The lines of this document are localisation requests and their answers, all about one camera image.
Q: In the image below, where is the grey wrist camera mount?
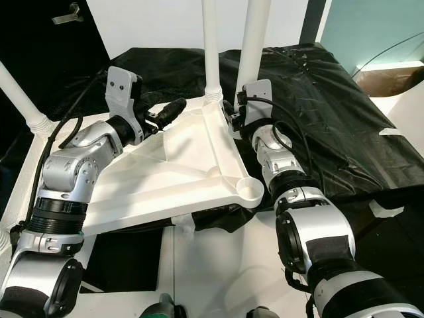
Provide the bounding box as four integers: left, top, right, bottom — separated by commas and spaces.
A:
107, 65, 143, 133
242, 79, 274, 130

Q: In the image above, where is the dark grey window frame post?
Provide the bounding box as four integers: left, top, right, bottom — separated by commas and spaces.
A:
298, 0, 332, 47

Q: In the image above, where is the dark green left robot leg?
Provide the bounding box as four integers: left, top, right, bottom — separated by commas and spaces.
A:
147, 295, 180, 318

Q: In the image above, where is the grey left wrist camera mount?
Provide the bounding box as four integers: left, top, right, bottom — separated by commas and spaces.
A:
107, 65, 143, 133

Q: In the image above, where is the black door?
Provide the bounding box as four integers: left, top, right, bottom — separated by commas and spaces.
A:
0, 0, 110, 133

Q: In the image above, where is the black plastic sheet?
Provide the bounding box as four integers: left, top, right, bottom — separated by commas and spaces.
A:
0, 43, 424, 233

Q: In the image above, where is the brown cardboard box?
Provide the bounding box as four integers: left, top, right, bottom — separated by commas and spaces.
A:
352, 65, 424, 97

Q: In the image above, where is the white plastic table top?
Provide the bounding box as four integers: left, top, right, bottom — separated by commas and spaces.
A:
10, 96, 266, 236

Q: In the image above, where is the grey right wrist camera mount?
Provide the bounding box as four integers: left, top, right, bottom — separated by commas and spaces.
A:
242, 79, 274, 130

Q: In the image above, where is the thin black wall cable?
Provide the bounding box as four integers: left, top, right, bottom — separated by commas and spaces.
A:
348, 30, 424, 74

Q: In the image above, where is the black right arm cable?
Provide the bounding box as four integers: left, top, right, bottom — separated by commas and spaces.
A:
242, 93, 332, 199

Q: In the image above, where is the dark green right robot leg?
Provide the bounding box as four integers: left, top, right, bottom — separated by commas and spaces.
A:
245, 307, 282, 318

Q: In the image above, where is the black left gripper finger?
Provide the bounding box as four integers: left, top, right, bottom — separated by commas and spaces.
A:
157, 98, 187, 125

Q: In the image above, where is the metal door handle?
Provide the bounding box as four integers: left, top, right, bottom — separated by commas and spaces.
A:
52, 2, 83, 25

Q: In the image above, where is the dark green robot leg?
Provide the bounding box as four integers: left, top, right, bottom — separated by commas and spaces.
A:
147, 295, 180, 318
245, 307, 282, 318

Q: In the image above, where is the white curved furniture panel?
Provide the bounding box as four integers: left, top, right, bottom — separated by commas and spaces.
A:
368, 93, 424, 136

